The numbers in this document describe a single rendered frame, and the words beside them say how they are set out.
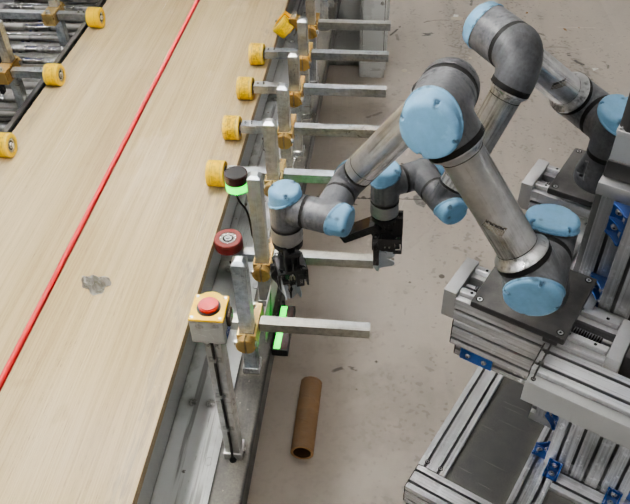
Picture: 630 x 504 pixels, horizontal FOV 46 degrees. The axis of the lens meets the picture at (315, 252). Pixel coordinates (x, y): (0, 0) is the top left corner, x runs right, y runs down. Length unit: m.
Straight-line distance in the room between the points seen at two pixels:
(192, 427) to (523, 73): 1.21
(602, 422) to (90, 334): 1.21
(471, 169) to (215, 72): 1.65
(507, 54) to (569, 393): 0.75
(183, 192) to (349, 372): 1.04
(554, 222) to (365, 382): 1.43
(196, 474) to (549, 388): 0.89
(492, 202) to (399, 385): 1.54
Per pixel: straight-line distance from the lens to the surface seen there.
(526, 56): 1.72
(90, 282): 2.05
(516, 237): 1.47
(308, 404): 2.71
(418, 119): 1.33
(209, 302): 1.47
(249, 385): 1.99
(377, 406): 2.80
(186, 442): 2.01
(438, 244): 3.42
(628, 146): 1.76
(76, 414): 1.78
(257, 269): 2.04
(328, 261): 2.08
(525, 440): 2.54
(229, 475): 1.85
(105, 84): 2.90
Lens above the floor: 2.29
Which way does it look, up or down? 43 degrees down
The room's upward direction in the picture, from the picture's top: 2 degrees counter-clockwise
